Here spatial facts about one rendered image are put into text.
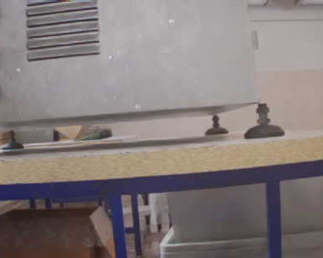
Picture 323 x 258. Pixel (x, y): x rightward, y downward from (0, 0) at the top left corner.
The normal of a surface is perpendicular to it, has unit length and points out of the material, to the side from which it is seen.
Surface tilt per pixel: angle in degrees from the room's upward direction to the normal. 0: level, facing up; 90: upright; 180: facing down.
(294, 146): 90
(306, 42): 90
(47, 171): 90
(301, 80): 90
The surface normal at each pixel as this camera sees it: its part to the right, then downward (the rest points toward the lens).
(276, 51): 0.00, -0.01
